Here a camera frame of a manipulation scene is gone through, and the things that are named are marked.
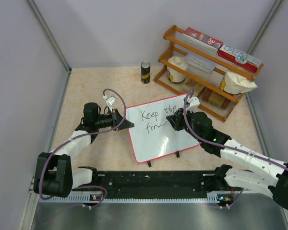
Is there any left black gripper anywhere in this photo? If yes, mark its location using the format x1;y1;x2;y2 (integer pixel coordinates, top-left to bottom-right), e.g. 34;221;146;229
95;108;133;131

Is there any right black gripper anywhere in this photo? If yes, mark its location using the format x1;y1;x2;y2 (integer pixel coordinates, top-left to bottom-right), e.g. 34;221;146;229
168;106;204;142

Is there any pink framed whiteboard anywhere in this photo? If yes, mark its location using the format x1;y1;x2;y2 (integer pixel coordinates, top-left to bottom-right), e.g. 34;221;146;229
126;94;199;163

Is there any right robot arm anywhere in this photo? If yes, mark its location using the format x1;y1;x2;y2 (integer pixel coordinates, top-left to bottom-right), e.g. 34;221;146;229
166;108;288;210

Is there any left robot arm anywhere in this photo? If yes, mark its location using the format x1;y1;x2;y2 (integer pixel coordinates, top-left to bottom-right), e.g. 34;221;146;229
33;103;134;197

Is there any brown cardboard packet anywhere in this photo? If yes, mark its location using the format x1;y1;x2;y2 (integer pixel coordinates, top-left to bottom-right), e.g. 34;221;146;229
182;79;205;97

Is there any dark brown box on rack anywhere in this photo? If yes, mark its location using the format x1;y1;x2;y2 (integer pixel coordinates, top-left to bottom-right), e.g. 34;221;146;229
202;88;231;109

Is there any white jar on rack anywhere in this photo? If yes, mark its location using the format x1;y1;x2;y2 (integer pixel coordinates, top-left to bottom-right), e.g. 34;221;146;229
167;56;188;84

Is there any wooden two tier rack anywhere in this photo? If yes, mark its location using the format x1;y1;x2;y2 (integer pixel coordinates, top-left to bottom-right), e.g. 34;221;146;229
154;25;264;122

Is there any clear plastic box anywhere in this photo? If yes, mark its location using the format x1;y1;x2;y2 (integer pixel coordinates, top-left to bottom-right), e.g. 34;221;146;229
185;54;216;74

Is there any black drink can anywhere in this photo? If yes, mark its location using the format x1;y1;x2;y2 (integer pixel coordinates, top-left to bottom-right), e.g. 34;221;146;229
141;61;151;84

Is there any cream cloth bag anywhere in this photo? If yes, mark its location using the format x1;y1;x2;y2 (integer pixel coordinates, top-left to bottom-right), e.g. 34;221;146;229
221;70;257;95

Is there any red box with 3D print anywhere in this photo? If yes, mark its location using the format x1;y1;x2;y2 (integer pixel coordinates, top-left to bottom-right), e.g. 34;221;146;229
182;27;224;54

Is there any red white foil box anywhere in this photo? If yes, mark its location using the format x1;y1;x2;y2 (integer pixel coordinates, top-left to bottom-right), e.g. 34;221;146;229
218;45;262;73

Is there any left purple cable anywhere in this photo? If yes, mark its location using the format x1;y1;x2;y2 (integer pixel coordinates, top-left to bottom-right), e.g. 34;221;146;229
39;88;127;209

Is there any purple cable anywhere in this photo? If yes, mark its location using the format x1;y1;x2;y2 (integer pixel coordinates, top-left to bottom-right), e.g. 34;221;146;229
183;87;288;209
39;88;127;209

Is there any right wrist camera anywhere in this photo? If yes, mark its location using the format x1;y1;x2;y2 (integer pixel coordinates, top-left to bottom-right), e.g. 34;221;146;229
184;95;200;112

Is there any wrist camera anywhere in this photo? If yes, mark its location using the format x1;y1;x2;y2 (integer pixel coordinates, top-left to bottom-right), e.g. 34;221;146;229
184;95;200;112
103;95;117;111

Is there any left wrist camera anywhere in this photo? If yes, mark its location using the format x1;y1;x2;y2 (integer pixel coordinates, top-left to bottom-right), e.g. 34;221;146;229
103;95;117;111

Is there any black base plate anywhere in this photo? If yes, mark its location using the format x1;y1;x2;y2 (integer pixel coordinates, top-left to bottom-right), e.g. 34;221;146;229
72;170;252;199

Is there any grey cable duct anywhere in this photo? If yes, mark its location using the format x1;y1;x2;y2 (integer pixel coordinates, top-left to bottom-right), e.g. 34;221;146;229
39;192;233;204

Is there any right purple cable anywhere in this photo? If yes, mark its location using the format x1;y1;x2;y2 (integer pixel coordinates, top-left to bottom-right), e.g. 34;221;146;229
183;87;288;209

